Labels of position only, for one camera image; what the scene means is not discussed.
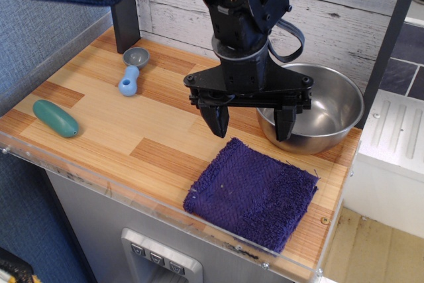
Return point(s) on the clear acrylic table guard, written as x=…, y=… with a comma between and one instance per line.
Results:
x=156, y=179

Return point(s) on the purple folded terry cloth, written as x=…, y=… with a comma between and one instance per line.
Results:
x=252, y=195

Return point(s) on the dark grey left post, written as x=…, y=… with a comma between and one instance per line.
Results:
x=125, y=23

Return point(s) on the green toy cucumber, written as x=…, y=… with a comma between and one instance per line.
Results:
x=56, y=118

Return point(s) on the silver button control panel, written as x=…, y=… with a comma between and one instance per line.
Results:
x=153, y=261

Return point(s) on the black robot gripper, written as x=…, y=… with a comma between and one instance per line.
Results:
x=249, y=79

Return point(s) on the stainless cabinet front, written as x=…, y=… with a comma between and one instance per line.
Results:
x=98, y=216

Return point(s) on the white grooved appliance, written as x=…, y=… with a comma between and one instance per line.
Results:
x=386, y=182

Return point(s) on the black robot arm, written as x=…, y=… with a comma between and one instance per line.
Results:
x=243, y=25

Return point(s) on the grey blue toy scoop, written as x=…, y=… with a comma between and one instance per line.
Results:
x=135, y=59

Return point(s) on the stainless steel bowl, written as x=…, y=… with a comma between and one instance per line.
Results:
x=337, y=105

